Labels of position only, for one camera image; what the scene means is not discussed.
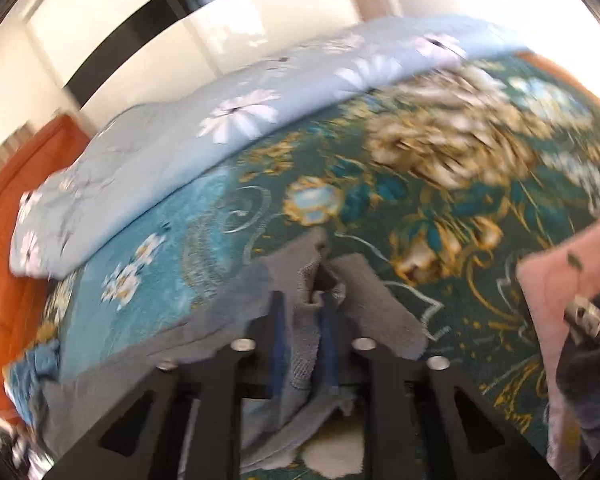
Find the grey knitted sweater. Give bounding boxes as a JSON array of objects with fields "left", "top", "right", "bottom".
[{"left": 36, "top": 228, "right": 427, "bottom": 472}]

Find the dark navy garment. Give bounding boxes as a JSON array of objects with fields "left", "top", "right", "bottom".
[{"left": 557, "top": 293, "right": 600, "bottom": 456}]

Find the light blue garment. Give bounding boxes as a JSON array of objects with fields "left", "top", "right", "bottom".
[{"left": 3, "top": 338, "right": 60, "bottom": 427}]

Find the pink folded garment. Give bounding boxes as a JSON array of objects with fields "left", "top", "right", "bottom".
[{"left": 516, "top": 219, "right": 600, "bottom": 479}]

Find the orange wooden headboard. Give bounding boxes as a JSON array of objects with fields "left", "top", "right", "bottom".
[{"left": 0, "top": 112, "right": 93, "bottom": 426}]

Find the teal floral blanket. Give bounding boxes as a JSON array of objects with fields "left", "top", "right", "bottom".
[{"left": 9, "top": 52, "right": 600, "bottom": 480}]

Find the light blue floral quilt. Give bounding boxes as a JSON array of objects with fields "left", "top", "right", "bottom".
[{"left": 9, "top": 16, "right": 522, "bottom": 278}]

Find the white black glossy wardrobe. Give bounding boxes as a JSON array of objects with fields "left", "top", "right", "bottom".
[{"left": 21, "top": 0, "right": 401, "bottom": 125}]

